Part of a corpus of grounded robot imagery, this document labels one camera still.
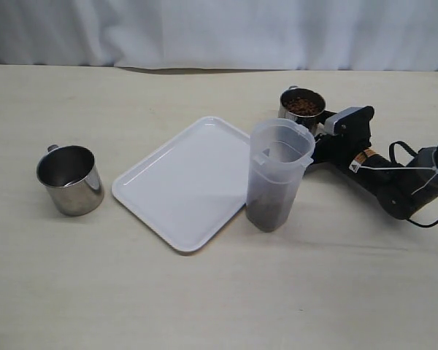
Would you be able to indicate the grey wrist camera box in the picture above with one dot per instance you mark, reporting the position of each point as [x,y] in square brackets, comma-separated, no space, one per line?
[333,125]

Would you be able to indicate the translucent plastic pitcher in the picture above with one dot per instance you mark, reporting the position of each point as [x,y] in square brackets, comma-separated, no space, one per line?
[280,152]

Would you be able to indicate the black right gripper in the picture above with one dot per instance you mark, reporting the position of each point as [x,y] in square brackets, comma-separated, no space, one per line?
[349,149]

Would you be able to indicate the steel mug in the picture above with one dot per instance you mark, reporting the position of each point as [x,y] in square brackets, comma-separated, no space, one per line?
[303,106]
[70,176]

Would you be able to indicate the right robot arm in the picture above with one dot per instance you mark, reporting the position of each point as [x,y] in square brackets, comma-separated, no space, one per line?
[400,190]

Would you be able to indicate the white curtain backdrop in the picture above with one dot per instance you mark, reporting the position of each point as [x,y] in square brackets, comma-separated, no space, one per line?
[279,35]

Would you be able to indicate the white plastic tray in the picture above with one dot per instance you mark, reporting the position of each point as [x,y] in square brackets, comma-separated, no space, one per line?
[191,186]

